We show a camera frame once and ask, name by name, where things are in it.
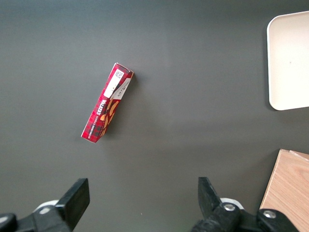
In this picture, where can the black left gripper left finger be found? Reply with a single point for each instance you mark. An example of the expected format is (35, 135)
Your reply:
(72, 205)

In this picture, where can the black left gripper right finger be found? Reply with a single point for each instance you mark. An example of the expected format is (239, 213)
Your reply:
(210, 203)

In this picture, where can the cream plastic tray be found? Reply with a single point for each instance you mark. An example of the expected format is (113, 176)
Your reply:
(289, 60)

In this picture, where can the wooden drawer cabinet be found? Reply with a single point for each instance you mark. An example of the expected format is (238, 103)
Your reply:
(289, 183)

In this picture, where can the red tartan shortbread box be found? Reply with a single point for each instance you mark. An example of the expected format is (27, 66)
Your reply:
(106, 104)

